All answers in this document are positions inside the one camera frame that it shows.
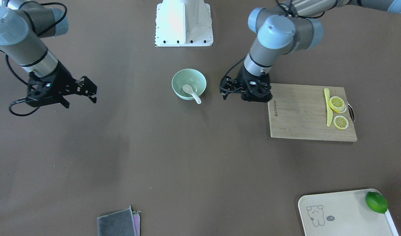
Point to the white pedestal column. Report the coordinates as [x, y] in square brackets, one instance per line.
[183, 23]

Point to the white spoon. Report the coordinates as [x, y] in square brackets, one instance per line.
[189, 90]

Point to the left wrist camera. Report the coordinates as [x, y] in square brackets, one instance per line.
[228, 86]

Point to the wooden cutting board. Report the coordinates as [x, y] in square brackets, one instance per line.
[300, 112]

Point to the middle stacked lemon slice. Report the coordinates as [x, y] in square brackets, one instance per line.
[338, 109]

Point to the grey cloth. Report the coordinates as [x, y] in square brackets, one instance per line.
[126, 222]

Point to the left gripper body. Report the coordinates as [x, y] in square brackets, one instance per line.
[242, 76]

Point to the green bowl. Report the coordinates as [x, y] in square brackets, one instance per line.
[191, 77]

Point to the stacked lemon slice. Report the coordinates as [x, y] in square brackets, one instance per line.
[338, 109]
[343, 110]
[336, 102]

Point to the front stacked lemon slice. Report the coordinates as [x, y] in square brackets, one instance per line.
[336, 102]

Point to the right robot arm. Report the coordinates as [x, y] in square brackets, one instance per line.
[23, 24]

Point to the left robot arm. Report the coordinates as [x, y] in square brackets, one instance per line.
[288, 27]

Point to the single lemon slice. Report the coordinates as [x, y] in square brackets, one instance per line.
[341, 122]

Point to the cream tray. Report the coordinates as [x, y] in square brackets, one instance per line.
[343, 214]

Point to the yellow plastic knife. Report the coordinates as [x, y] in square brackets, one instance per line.
[329, 110]

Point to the green lime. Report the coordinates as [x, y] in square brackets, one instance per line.
[376, 202]

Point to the back stacked lemon slice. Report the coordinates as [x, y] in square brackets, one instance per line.
[343, 110]

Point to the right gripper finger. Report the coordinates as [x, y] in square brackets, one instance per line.
[65, 103]

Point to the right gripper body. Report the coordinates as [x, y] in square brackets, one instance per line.
[64, 79]

